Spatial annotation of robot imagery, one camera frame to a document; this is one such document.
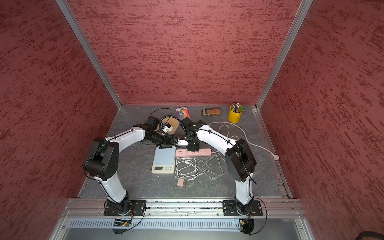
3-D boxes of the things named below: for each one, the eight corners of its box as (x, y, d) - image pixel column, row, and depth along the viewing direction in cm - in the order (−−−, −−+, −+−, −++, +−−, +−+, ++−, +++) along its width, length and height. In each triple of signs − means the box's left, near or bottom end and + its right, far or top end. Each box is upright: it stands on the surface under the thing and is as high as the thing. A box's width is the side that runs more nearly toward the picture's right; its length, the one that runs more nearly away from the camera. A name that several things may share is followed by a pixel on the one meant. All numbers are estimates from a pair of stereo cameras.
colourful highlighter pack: (179, 120, 115) (178, 118, 112) (175, 110, 122) (175, 108, 119) (190, 118, 116) (190, 115, 114) (186, 108, 123) (186, 105, 121)
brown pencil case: (201, 116, 116) (201, 113, 113) (201, 111, 120) (201, 108, 117) (221, 115, 117) (221, 112, 114) (220, 110, 121) (220, 107, 118)
